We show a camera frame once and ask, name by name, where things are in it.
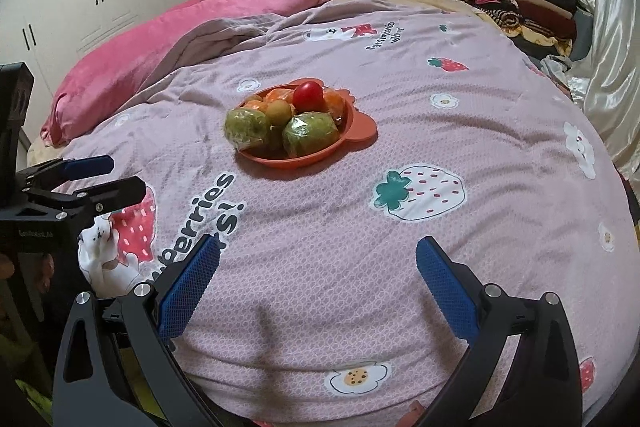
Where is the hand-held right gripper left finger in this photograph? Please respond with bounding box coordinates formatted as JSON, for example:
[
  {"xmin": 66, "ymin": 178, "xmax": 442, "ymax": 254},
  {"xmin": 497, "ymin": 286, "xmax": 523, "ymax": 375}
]
[{"xmin": 52, "ymin": 234, "xmax": 222, "ymax": 427}]

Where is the beige bed sheet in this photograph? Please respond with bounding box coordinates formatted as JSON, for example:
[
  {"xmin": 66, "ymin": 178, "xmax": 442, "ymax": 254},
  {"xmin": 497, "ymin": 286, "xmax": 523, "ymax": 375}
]
[{"xmin": 335, "ymin": 0, "xmax": 481, "ymax": 15}]

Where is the orange plastic plate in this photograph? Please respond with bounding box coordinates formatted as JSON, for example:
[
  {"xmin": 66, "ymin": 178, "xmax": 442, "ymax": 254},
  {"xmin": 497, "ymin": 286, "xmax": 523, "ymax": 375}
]
[{"xmin": 234, "ymin": 79, "xmax": 378, "ymax": 170}]

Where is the pink quilt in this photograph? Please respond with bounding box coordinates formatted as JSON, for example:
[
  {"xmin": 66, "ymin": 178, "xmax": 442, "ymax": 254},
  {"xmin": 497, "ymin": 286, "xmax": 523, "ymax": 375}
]
[{"xmin": 40, "ymin": 0, "xmax": 338, "ymax": 148}]

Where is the stack of folded clothes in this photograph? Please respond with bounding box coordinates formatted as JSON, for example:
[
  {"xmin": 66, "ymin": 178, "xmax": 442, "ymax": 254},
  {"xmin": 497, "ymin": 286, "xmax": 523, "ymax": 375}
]
[{"xmin": 452, "ymin": 0, "xmax": 588, "ymax": 58}]

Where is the person's left hand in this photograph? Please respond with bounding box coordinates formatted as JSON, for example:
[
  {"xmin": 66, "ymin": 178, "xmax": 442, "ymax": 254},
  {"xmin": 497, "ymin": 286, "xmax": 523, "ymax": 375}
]
[{"xmin": 39, "ymin": 254, "xmax": 57, "ymax": 295}]

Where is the small green fruit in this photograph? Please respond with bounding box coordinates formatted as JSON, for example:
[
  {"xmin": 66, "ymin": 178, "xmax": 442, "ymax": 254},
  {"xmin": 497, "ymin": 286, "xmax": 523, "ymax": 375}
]
[{"xmin": 224, "ymin": 108, "xmax": 273, "ymax": 152}]

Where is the brown longan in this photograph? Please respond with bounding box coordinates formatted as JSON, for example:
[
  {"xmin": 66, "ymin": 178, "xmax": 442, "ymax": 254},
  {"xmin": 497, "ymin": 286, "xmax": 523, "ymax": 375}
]
[{"xmin": 265, "ymin": 101, "xmax": 293, "ymax": 125}]

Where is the pink printed blanket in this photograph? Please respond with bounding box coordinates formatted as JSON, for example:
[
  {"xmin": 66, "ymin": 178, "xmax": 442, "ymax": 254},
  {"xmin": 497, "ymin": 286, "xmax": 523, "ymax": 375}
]
[{"xmin": 27, "ymin": 0, "xmax": 636, "ymax": 418}]

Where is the red tomato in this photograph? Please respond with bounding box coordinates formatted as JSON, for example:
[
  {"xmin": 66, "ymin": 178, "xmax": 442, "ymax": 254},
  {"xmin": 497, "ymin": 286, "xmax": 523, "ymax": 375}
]
[{"xmin": 292, "ymin": 81, "xmax": 325, "ymax": 112}]

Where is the large green fruit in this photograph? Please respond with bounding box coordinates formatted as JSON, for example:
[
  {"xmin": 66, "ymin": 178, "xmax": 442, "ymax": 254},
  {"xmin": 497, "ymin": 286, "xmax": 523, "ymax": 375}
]
[{"xmin": 281, "ymin": 113, "xmax": 341, "ymax": 158}]

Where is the white satin curtain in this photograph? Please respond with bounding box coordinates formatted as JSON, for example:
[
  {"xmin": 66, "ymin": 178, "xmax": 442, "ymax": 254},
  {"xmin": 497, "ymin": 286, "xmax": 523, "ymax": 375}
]
[{"xmin": 542, "ymin": 0, "xmax": 640, "ymax": 178}]

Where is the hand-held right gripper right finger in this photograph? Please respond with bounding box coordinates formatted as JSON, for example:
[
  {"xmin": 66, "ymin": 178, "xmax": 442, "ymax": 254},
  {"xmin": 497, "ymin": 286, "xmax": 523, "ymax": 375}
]
[{"xmin": 416, "ymin": 235, "xmax": 586, "ymax": 427}]

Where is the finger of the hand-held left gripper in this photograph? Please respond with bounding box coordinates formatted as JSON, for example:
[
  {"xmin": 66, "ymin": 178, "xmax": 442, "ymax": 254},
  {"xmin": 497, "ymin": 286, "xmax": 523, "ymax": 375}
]
[
  {"xmin": 17, "ymin": 155, "xmax": 115, "ymax": 188},
  {"xmin": 30, "ymin": 177, "xmax": 148, "ymax": 220}
]

